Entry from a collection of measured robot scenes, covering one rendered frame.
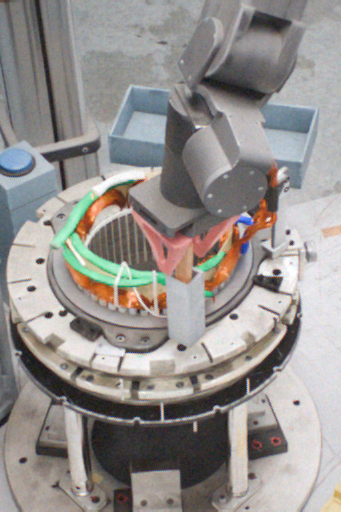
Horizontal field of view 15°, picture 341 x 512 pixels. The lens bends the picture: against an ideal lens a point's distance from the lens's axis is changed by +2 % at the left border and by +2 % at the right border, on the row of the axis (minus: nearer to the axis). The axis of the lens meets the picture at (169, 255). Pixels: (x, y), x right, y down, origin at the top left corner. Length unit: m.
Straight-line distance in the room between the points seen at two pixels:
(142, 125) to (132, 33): 1.99
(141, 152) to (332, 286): 0.37
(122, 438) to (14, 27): 0.54
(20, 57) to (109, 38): 1.92
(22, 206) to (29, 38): 0.24
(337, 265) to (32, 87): 0.49
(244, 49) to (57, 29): 0.71
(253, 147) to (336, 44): 2.58
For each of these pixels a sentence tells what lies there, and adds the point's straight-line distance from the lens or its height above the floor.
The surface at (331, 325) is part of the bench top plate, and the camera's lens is 1.80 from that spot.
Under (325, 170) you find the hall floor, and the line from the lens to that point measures 3.25.
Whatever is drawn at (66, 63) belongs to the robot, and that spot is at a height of 1.05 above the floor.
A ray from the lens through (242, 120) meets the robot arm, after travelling 1.10.
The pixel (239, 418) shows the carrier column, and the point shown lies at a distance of 1.47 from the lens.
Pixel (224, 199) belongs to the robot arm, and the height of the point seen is 1.37.
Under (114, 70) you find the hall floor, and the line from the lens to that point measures 3.58.
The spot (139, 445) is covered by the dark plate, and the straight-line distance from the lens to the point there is 1.67.
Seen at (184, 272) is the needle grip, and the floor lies 1.19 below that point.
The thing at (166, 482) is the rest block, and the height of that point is 0.85.
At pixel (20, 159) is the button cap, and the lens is 1.66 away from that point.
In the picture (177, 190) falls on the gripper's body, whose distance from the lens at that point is 1.18.
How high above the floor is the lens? 2.09
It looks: 44 degrees down
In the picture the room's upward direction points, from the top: 3 degrees counter-clockwise
